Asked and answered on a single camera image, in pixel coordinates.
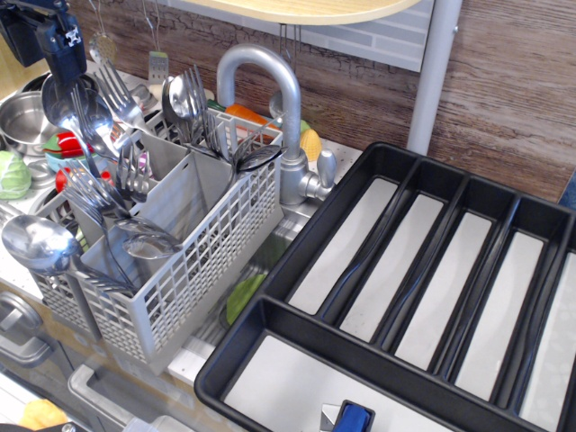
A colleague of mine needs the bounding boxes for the silver toy faucet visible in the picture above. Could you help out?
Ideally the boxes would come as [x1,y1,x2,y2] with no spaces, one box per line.
[216,43,337,205]

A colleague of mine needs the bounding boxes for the big steel spoon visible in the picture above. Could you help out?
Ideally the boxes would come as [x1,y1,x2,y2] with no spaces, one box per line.
[40,74,118,178]

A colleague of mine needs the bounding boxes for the steel spoon back compartment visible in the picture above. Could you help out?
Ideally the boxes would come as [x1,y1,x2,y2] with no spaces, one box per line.
[168,76,195,143]

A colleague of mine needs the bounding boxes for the green toy cabbage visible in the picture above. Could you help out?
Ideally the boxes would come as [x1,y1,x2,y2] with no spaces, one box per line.
[1,150,32,200]

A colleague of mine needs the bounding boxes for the steel pot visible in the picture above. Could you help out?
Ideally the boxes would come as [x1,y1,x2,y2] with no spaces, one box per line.
[1,91,60,157]

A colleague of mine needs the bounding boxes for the grey metal pole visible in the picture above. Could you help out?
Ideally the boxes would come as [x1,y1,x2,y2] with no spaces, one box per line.
[407,0,463,156]

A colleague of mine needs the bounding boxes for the steel spoon compartment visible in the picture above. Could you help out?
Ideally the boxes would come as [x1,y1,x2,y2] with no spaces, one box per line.
[234,145,283,174]
[168,76,195,143]

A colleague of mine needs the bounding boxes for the red toy pepper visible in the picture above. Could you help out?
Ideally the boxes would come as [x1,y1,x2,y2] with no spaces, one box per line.
[41,131,85,159]

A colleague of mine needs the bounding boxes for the steel spoon right compartment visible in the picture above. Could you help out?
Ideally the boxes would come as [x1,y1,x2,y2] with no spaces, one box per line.
[234,145,283,174]

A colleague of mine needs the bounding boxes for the small steel spoon front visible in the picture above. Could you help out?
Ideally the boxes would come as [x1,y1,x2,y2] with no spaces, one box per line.
[122,234,182,260]

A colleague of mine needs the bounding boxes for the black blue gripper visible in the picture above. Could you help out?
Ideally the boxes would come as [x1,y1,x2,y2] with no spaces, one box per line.
[1,1,86,85]

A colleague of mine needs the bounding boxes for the steel fork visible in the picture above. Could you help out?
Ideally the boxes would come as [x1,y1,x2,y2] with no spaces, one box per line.
[94,60,153,135]
[62,163,137,296]

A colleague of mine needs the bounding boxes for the green toy in sink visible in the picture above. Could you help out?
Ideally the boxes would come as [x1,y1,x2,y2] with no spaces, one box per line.
[226,274,266,325]

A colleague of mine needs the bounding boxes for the hanging toy skimmer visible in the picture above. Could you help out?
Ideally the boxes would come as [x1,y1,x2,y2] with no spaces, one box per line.
[88,0,118,64]

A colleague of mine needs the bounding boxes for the black cutlery tray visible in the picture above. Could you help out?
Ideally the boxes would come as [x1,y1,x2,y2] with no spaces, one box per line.
[194,142,575,431]

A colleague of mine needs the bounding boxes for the wooden shelf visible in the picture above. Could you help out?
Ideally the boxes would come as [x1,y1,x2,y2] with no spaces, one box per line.
[185,0,419,25]

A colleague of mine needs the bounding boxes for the blue clamp on tray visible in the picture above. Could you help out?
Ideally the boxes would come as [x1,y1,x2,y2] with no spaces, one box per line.
[319,400,375,432]

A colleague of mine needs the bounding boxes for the grey plastic cutlery basket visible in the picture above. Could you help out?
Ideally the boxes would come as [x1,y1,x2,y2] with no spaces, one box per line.
[34,114,283,374]

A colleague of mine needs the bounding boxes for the steel fork upper left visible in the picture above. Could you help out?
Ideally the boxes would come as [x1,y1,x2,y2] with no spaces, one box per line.
[94,60,153,135]

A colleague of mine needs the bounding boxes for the hanging toy spatula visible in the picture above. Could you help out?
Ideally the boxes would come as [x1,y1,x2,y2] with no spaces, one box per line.
[142,1,169,85]

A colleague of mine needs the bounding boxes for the large steel spoon front left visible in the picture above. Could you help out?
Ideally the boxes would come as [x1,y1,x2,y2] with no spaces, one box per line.
[1,214,134,296]

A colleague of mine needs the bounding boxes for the orange toy carrot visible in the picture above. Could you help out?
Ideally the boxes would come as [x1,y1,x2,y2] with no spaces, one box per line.
[224,103,280,136]

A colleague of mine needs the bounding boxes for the yellow toy corn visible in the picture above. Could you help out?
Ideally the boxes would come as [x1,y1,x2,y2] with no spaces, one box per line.
[300,129,322,162]

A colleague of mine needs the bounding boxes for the steel fork front left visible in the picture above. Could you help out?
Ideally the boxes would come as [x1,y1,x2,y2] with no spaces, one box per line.
[62,163,137,296]

